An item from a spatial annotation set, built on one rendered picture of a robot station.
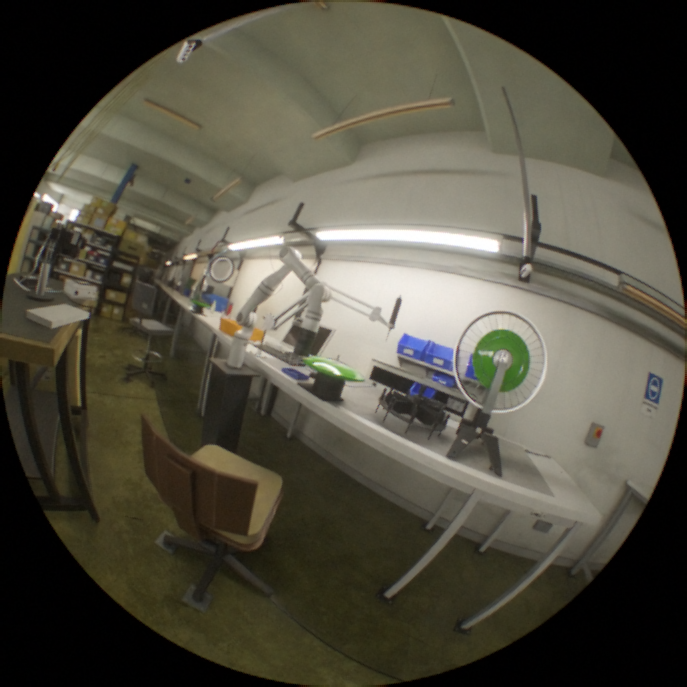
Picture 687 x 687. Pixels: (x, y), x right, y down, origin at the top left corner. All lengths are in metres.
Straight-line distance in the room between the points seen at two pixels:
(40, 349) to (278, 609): 1.26
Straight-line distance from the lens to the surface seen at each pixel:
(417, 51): 3.14
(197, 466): 0.48
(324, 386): 1.00
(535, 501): 0.93
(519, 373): 1.19
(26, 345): 0.74
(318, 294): 0.93
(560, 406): 1.89
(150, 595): 1.29
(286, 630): 1.26
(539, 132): 2.86
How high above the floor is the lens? 1.21
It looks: 2 degrees down
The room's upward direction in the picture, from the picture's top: 19 degrees clockwise
